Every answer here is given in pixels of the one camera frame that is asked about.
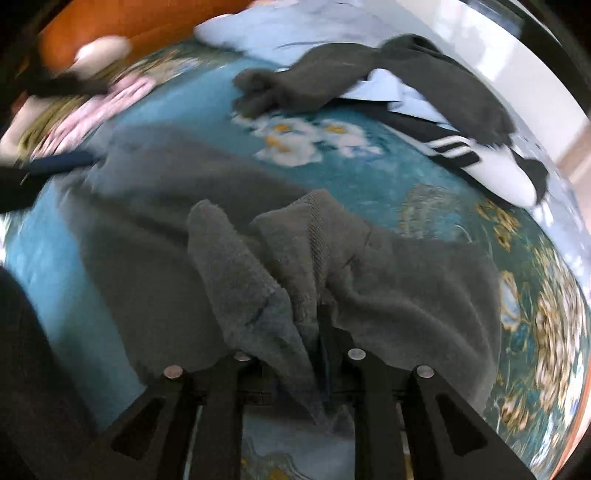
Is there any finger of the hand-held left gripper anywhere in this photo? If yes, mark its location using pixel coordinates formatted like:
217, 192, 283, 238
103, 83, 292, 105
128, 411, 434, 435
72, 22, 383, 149
23, 153, 96, 176

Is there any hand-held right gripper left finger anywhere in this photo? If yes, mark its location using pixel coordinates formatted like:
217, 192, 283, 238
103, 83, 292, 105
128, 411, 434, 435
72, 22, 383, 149
88, 351, 280, 480

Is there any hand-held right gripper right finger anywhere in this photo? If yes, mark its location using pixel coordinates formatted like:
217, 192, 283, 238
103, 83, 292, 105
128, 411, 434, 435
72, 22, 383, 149
318, 302, 539, 480

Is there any grey knit sweater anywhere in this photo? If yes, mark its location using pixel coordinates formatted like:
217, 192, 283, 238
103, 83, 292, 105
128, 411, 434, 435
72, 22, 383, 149
58, 124, 505, 428

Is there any yellowish cloth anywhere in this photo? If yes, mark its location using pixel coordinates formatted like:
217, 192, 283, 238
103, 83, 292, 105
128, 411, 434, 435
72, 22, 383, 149
16, 99, 75, 151

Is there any pink garment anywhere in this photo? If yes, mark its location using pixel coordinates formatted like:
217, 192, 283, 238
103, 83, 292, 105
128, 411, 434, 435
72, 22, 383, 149
44, 74, 158, 149

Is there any dark cloth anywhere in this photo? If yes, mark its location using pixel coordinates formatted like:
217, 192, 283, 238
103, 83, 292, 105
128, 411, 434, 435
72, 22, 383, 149
28, 69, 114, 99

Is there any pale plush toy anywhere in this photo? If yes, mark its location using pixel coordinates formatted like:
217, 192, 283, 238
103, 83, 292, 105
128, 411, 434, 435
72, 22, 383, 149
74, 36, 134, 66

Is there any orange headboard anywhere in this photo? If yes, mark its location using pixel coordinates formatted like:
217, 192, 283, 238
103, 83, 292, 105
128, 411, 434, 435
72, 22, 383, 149
39, 0, 252, 72

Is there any teal floral bed sheet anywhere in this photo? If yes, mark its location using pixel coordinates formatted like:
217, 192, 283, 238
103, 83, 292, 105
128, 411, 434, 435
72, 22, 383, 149
0, 41, 591, 480

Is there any black white striped garment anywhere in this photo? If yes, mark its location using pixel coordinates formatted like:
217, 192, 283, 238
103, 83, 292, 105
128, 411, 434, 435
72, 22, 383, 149
339, 98, 551, 208

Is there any light blue shirt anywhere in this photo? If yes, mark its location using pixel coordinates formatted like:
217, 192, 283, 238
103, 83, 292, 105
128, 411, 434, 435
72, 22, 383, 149
194, 0, 455, 126

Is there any dark grey garment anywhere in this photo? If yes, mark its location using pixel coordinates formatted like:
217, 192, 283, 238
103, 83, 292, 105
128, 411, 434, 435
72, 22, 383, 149
232, 34, 517, 145

